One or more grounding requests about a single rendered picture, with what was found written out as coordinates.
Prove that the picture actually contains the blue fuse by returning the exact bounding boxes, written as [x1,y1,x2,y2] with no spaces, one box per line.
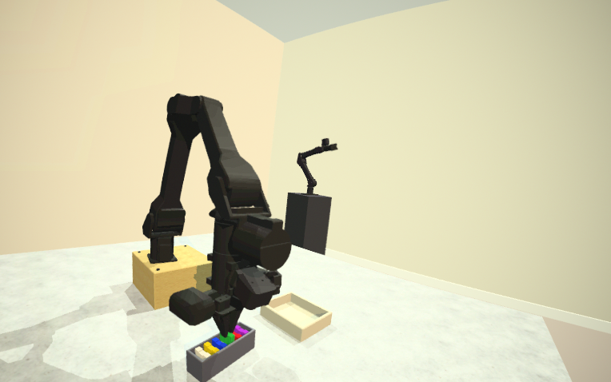
[212,337,227,350]

